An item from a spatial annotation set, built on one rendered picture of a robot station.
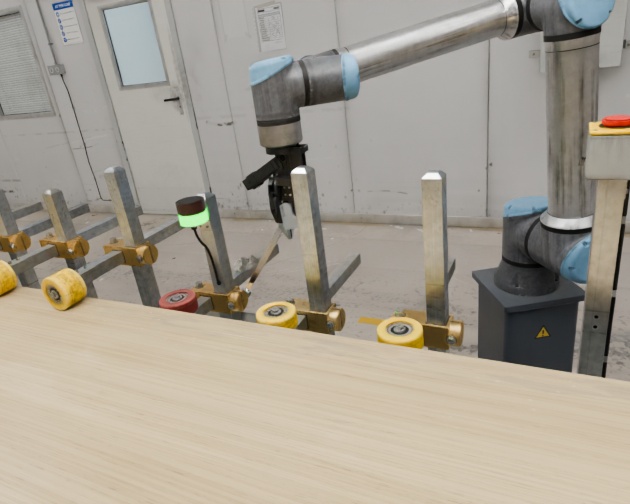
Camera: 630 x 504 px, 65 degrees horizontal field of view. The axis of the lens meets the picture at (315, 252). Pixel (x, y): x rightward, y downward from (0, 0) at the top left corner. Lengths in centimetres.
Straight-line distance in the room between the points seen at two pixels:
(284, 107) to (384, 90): 267
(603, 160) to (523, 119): 273
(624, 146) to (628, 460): 40
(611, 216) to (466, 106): 275
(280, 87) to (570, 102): 67
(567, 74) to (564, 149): 17
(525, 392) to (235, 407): 41
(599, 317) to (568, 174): 52
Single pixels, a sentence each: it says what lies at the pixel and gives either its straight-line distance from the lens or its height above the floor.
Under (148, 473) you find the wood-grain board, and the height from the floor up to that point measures 90.
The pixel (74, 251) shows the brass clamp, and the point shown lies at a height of 95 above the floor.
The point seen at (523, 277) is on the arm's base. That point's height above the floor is 66.
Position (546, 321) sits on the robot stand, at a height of 52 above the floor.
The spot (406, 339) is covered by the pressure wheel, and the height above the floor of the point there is 91.
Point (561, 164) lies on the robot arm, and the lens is 135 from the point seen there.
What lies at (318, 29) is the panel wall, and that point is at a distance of 379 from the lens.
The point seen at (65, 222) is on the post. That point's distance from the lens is 147.
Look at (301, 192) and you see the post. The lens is 95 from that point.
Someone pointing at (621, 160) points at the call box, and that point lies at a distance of 81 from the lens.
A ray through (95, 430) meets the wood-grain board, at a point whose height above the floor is 90.
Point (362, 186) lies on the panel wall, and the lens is 386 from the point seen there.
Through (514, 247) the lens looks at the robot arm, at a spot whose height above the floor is 75.
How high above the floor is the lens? 138
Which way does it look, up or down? 23 degrees down
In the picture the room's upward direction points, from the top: 8 degrees counter-clockwise
